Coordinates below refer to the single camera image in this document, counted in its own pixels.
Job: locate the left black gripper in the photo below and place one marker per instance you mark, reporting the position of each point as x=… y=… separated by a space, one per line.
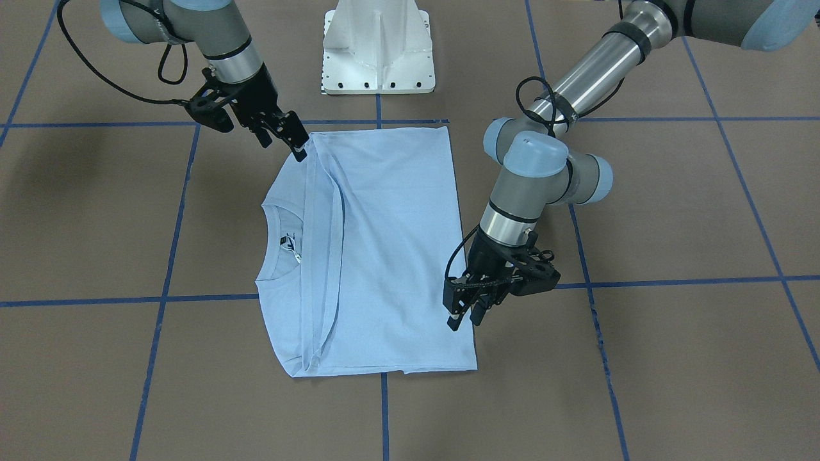
x=485 y=261

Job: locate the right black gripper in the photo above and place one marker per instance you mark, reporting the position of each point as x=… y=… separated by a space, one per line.
x=257 y=96

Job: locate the light blue t-shirt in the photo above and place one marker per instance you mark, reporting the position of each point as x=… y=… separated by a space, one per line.
x=358 y=237

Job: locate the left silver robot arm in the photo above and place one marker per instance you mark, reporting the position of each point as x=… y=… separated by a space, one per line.
x=538 y=170

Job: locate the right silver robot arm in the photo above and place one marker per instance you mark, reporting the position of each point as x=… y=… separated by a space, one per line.
x=217 y=28

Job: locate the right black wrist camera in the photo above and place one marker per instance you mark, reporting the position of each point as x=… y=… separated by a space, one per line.
x=207 y=106

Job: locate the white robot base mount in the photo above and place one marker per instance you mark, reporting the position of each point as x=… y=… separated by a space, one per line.
x=377 y=47

